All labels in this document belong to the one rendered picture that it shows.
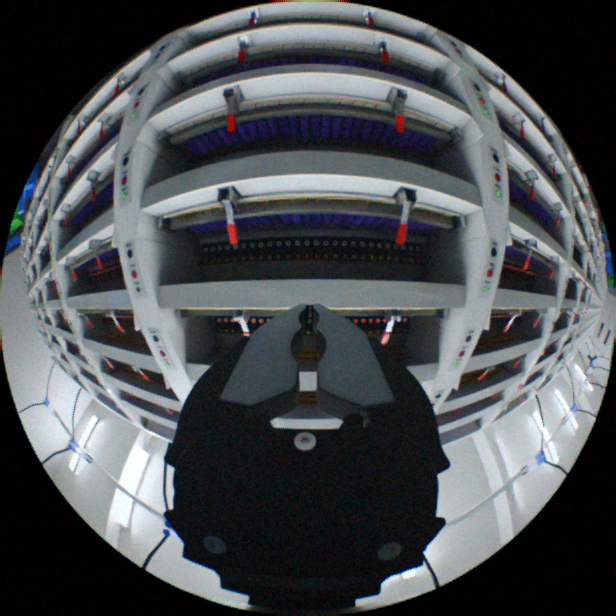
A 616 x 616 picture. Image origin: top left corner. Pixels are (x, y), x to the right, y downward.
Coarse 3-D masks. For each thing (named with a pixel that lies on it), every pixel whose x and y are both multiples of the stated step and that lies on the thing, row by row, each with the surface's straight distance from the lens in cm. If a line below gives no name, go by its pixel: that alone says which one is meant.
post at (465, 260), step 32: (480, 128) 48; (480, 160) 44; (480, 192) 42; (448, 256) 48; (480, 256) 41; (416, 320) 61; (480, 320) 49; (416, 352) 61; (448, 352) 48; (448, 384) 59
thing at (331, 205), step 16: (208, 208) 37; (224, 208) 38; (240, 208) 36; (256, 208) 35; (272, 208) 34; (288, 208) 34; (304, 208) 34; (320, 208) 34; (336, 208) 34; (352, 208) 34; (368, 208) 35; (384, 208) 36; (416, 208) 39; (176, 224) 43; (192, 224) 41; (432, 224) 42; (448, 224) 43
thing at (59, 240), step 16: (64, 128) 129; (64, 192) 112; (48, 208) 116; (48, 224) 115; (64, 240) 107; (64, 288) 105; (80, 288) 108; (64, 304) 109; (80, 320) 108; (96, 320) 112; (80, 336) 108; (96, 336) 112; (96, 368) 114; (112, 368) 120; (128, 416) 142
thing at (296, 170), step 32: (256, 160) 31; (288, 160) 30; (320, 160) 29; (352, 160) 30; (384, 160) 32; (160, 192) 38; (192, 192) 33; (256, 192) 33; (384, 192) 33; (416, 192) 34; (448, 192) 35; (160, 224) 42; (480, 224) 41
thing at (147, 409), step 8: (128, 400) 129; (136, 400) 126; (144, 400) 124; (128, 408) 123; (136, 408) 114; (144, 408) 117; (152, 408) 115; (160, 408) 113; (168, 408) 111; (144, 416) 112; (152, 416) 105; (160, 416) 107; (168, 416) 105; (176, 416) 104; (168, 424) 99; (176, 424) 94
